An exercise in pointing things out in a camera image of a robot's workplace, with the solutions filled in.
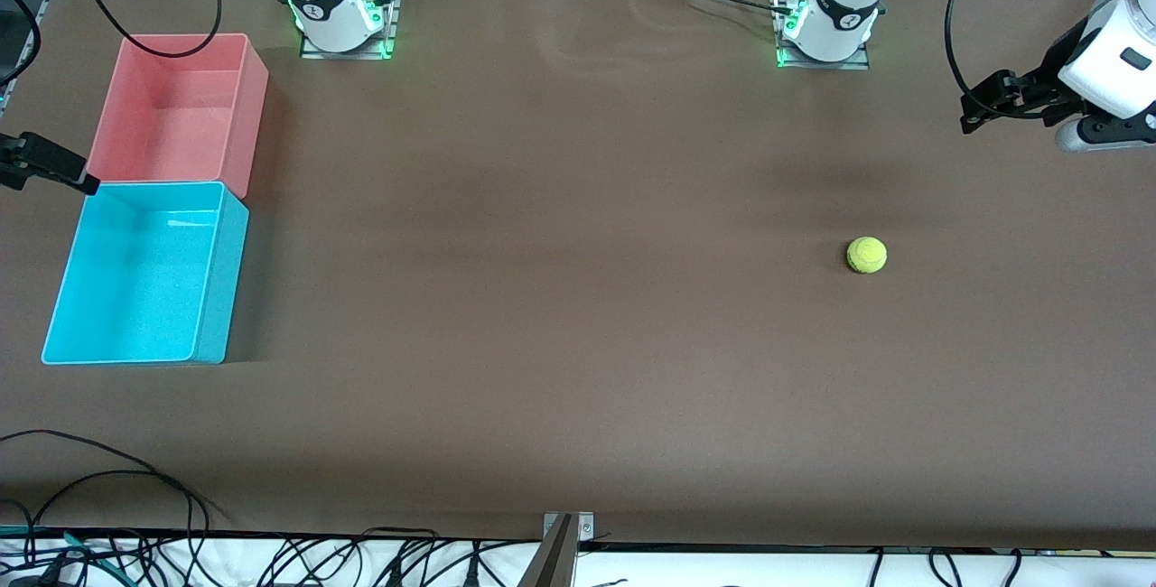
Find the yellow-green tennis ball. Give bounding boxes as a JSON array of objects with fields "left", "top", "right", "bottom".
[{"left": 846, "top": 236, "right": 888, "bottom": 275}]

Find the pink plastic bin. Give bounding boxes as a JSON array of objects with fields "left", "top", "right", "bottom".
[{"left": 87, "top": 33, "right": 270, "bottom": 200}]

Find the blue plastic bin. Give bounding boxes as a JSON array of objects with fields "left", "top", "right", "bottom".
[{"left": 41, "top": 181, "right": 251, "bottom": 366}]

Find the brown table cover sheet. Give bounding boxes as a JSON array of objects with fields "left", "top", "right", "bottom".
[{"left": 0, "top": 0, "right": 1156, "bottom": 552}]

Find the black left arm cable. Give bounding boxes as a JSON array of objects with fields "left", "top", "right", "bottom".
[{"left": 944, "top": 0, "right": 1067, "bottom": 120}]

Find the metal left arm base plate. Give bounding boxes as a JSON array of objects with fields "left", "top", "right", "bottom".
[{"left": 772, "top": 0, "right": 873, "bottom": 71}]

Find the long black cable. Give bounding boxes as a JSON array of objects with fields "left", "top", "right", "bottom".
[
  {"left": 23, "top": 470, "right": 231, "bottom": 534},
  {"left": 0, "top": 429, "right": 200, "bottom": 536}
]

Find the teal cable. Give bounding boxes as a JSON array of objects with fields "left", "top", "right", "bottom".
[{"left": 0, "top": 526, "right": 123, "bottom": 583}]

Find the metal bracket plate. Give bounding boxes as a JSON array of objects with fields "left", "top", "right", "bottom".
[{"left": 542, "top": 512, "right": 595, "bottom": 543}]

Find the grey metal post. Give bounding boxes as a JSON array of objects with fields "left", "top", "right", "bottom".
[{"left": 515, "top": 515, "right": 579, "bottom": 587}]

